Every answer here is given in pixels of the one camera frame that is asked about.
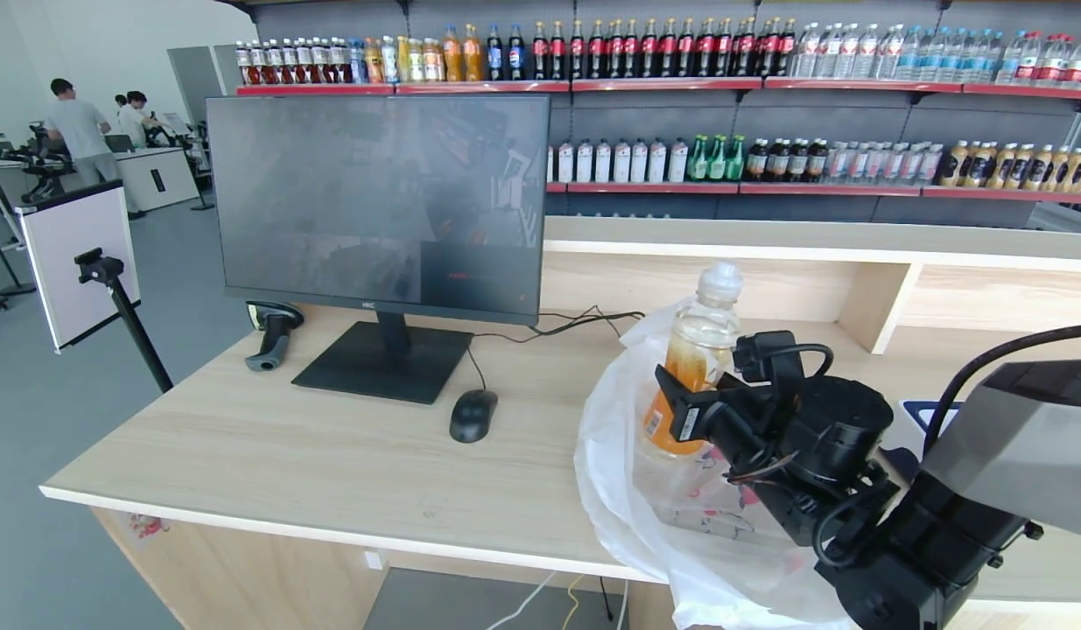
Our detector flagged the white plastic shopping bag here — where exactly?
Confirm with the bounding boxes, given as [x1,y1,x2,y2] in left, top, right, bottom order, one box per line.
[573,297,867,630]

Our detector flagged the wooden counter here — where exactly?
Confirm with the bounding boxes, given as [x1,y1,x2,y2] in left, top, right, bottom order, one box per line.
[39,216,1081,630]

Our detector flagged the orange drink bottle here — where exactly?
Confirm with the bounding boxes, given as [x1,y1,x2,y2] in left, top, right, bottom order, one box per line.
[641,261,745,459]

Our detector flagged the white partition board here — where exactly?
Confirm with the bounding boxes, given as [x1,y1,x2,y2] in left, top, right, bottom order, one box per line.
[16,180,143,354]

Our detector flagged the black computer mouse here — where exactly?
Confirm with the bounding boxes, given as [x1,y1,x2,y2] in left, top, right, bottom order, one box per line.
[449,389,500,445]

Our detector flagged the person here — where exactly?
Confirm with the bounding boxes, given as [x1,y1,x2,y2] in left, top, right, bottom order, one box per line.
[114,90,158,149]
[45,78,144,221]

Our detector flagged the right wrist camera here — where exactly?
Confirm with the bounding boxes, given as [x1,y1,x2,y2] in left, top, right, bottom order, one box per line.
[732,330,835,391]

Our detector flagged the white and blue pack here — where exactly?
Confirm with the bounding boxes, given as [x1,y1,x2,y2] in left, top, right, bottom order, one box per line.
[881,398,966,484]

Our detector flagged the white cable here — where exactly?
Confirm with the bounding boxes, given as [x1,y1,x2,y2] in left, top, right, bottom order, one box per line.
[486,570,560,630]

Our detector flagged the white desk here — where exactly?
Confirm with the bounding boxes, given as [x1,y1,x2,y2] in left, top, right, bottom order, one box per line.
[109,146,200,213]

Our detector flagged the black mouse cable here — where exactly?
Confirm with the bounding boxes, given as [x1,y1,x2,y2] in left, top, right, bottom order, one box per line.
[465,332,541,392]

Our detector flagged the row of bottles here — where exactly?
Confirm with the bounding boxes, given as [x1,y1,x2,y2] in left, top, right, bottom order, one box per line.
[546,133,1081,193]
[234,19,1081,90]

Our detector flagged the black monitor cable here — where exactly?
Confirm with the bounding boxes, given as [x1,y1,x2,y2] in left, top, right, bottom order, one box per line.
[470,304,648,345]

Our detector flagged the black computer monitor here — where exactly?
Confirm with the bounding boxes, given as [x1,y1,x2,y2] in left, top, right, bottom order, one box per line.
[206,94,552,406]

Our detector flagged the yellow cable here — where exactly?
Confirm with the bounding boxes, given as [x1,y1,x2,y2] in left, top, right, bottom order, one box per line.
[561,575,586,630]

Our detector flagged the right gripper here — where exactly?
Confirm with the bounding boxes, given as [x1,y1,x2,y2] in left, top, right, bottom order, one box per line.
[654,362,804,461]

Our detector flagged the black tripod stand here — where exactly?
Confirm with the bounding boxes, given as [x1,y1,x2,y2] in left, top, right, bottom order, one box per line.
[74,247,175,394]

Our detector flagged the grey handheld barcode scanner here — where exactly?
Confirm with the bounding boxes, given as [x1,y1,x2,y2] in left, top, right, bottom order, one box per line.
[244,301,305,374]

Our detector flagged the black shop shelf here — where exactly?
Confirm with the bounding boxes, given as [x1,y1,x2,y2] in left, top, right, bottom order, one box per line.
[232,0,1081,232]

